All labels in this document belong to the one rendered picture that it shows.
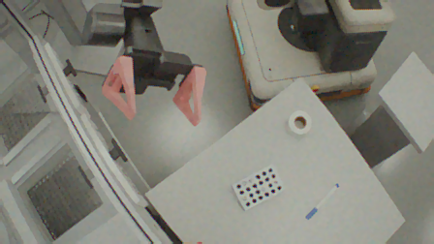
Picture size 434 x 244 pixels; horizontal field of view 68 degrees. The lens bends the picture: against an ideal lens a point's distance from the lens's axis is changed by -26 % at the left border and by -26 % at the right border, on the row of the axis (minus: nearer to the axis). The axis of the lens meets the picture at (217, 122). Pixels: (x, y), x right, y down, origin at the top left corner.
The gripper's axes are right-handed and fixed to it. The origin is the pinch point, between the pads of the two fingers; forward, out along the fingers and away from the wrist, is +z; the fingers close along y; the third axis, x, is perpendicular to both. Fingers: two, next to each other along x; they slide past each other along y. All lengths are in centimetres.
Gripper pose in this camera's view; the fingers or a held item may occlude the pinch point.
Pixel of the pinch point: (164, 115)
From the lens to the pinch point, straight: 53.9
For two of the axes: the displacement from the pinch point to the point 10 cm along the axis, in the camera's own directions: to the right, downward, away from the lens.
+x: -5.1, 6.3, 5.8
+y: 7.9, 0.8, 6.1
